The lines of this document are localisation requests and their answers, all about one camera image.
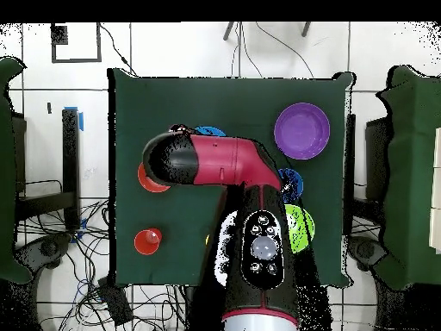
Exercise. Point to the large light blue bowl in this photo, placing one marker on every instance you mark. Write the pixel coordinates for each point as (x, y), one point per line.
(210, 131)

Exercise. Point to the orange bowl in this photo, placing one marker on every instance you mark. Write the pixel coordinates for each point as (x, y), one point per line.
(148, 186)

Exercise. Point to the dark blue ribbed bowl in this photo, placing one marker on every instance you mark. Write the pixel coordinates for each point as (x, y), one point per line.
(297, 182)

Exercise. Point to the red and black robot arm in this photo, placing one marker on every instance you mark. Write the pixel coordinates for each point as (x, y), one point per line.
(224, 158)

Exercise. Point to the dark green tablecloth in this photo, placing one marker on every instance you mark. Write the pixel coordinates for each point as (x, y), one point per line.
(224, 103)

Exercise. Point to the large green bowl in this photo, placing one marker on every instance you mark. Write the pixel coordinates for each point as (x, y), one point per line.
(304, 224)

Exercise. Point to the large purple bowl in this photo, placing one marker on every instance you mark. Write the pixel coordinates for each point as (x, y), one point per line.
(302, 131)

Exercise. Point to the orange cup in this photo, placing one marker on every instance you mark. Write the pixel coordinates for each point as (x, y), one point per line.
(144, 243)

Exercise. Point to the black metal stand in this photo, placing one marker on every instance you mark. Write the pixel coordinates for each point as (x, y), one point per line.
(70, 165)
(350, 172)

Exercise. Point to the black floor box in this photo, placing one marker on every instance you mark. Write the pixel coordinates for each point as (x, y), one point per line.
(115, 300)

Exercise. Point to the black equipment box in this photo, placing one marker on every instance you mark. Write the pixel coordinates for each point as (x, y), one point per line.
(20, 155)
(377, 162)

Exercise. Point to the black floor stand base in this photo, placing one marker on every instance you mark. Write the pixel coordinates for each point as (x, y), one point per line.
(365, 250)
(48, 248)

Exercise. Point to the small black floor marker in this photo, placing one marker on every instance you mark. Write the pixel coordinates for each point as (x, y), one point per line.
(49, 108)

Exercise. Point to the side table green cloth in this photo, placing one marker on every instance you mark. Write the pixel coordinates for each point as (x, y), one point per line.
(410, 172)
(7, 172)

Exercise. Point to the camera tripod legs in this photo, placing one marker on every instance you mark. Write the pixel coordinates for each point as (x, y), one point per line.
(228, 31)

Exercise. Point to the gray square floor frame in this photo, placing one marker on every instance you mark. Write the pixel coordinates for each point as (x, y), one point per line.
(75, 60)

